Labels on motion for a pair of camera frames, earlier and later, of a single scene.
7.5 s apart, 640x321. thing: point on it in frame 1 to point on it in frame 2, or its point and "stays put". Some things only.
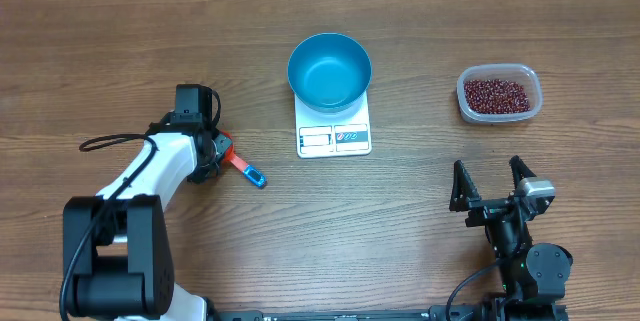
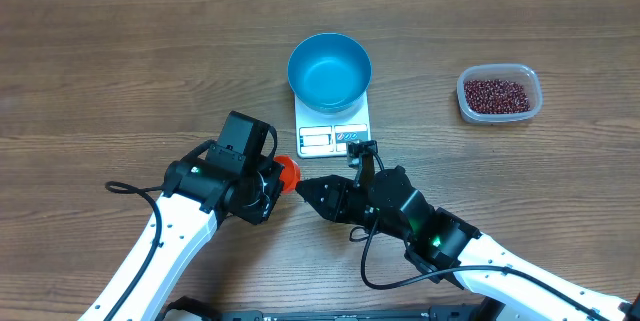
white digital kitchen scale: (323, 134) stays put
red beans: (495, 96) stays put
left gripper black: (225, 143) to (260, 212)
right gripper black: (462, 199) to (328, 203)
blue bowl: (329, 72) stays put
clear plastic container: (495, 92) stays put
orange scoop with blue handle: (249, 172) to (290, 174)
